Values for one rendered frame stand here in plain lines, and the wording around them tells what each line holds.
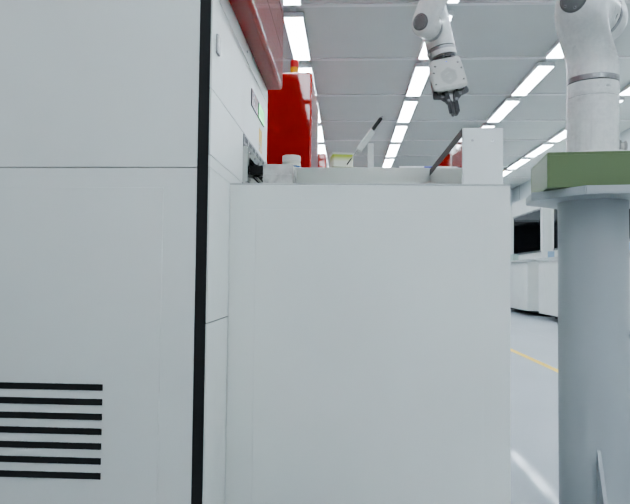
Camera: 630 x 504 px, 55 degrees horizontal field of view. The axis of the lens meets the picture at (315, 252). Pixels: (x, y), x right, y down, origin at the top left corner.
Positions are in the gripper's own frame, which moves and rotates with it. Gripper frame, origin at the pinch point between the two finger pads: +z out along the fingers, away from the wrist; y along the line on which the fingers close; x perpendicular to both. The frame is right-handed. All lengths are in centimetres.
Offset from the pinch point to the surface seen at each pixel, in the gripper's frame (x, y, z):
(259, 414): -46, -66, 69
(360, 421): -46, -45, 74
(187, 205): -66, -69, 23
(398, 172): 15.0, -18.3, 13.0
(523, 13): 310, 141, -138
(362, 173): 15.0, -29.7, 10.9
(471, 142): -40.0, -6.8, 18.0
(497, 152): -40.0, -1.5, 21.5
